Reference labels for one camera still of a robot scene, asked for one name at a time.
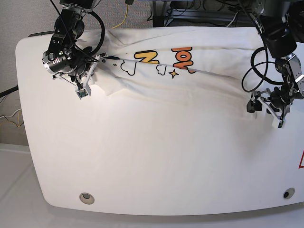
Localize yellow floor cable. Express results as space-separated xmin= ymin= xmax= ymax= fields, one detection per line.
xmin=111 ymin=3 xmax=130 ymax=29

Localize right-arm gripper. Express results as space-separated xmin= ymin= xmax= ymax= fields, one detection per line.
xmin=51 ymin=52 xmax=97 ymax=90

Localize black equipment rack frame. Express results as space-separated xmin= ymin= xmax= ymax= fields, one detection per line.
xmin=147 ymin=0 xmax=252 ymax=28

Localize table grommet hole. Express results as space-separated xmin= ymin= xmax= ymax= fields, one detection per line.
xmin=283 ymin=188 xmax=295 ymax=200
xmin=79 ymin=192 xmax=95 ymax=205

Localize white printed T-shirt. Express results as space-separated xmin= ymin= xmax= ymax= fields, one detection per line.
xmin=90 ymin=27 xmax=262 ymax=118

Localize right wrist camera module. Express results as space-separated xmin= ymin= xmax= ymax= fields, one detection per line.
xmin=75 ymin=85 xmax=91 ymax=100

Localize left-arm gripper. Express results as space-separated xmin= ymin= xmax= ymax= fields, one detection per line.
xmin=247 ymin=86 xmax=297 ymax=122

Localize left table grommet hole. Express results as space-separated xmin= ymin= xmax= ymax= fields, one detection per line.
xmin=79 ymin=192 xmax=95 ymax=205

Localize black left-arm cable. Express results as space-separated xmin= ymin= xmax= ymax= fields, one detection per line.
xmin=241 ymin=46 xmax=285 ymax=94

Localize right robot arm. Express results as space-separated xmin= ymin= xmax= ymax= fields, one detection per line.
xmin=42 ymin=0 xmax=107 ymax=98

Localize yellow white side cables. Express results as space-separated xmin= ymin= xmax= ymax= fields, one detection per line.
xmin=0 ymin=109 xmax=23 ymax=129

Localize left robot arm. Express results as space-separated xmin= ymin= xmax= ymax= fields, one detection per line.
xmin=247 ymin=0 xmax=304 ymax=128

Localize right table grommet hole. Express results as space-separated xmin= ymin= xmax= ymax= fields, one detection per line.
xmin=283 ymin=188 xmax=295 ymax=200

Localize black right-arm cable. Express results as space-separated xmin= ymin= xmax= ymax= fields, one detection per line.
xmin=78 ymin=10 xmax=106 ymax=57

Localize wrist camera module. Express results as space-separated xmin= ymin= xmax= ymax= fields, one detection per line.
xmin=75 ymin=85 xmax=91 ymax=100
xmin=272 ymin=118 xmax=284 ymax=128

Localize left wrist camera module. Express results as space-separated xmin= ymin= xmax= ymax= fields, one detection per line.
xmin=272 ymin=118 xmax=284 ymax=128

